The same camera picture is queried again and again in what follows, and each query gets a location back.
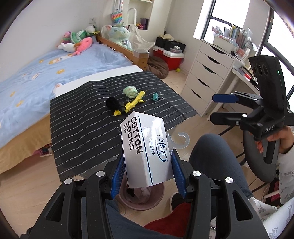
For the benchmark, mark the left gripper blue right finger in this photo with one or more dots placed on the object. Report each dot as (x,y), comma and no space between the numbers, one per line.
(178,174)

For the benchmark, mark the red white cooler box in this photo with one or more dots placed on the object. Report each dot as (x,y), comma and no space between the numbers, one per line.
(173,60)

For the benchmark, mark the green striped plush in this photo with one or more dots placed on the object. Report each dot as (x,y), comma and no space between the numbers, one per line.
(76,37)

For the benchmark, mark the person's right hand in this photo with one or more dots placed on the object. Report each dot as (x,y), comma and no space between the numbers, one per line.
(285,136)

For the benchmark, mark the person's dark trouser legs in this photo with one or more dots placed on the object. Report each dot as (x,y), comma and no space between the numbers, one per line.
(212,156)

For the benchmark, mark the green white sock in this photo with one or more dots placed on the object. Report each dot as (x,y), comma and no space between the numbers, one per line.
(130,91)

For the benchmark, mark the light blue bed blanket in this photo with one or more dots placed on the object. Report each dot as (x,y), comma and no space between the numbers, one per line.
(26,95)

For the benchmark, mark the books and papers stack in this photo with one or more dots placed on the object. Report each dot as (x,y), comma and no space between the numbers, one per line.
(235,41)

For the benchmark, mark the white drawer cabinet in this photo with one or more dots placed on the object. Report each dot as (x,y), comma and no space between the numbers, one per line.
(207,75)

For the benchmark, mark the pink whale plush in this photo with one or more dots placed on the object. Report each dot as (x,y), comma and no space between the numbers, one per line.
(83,45)

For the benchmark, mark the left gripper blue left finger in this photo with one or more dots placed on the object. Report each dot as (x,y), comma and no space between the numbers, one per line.
(117,176)

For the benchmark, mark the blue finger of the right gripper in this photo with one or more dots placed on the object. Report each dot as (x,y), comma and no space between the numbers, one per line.
(224,98)

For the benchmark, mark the rainbow knitted bag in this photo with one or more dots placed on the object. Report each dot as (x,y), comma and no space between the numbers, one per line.
(117,12)

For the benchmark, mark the grey box on bedpost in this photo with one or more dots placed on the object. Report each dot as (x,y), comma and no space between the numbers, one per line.
(140,53)

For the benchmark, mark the black plastic clamp mount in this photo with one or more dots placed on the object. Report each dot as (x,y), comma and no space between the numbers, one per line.
(114,104)

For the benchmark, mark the yellow plastic clip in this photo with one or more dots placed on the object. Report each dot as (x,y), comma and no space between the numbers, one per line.
(128,106)

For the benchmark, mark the black storage box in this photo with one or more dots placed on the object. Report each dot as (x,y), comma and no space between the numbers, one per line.
(168,45)

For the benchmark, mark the wooden bed frame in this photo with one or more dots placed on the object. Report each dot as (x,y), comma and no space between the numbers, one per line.
(141,63)

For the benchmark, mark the red slipper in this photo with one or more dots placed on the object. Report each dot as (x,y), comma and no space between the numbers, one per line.
(175,224)

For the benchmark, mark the black office chair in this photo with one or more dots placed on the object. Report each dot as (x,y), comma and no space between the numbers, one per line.
(263,165)

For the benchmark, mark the mint green bunny plush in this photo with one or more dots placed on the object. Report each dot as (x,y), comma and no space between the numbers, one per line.
(120,36)

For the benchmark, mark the pink trash bin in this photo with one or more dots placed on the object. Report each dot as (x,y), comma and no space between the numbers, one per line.
(140,199)

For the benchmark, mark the black white-striped mat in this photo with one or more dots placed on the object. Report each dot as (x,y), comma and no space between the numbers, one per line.
(85,135)

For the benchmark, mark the white seal plush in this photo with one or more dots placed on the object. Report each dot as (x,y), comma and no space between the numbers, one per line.
(67,47)

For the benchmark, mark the brown beanbag cushion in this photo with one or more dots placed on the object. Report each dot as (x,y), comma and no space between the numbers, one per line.
(158,67)

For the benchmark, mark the white cotton socks box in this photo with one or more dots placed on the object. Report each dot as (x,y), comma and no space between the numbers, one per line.
(147,150)

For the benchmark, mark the teal binder clip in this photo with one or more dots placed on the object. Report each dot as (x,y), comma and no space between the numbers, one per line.
(157,96)

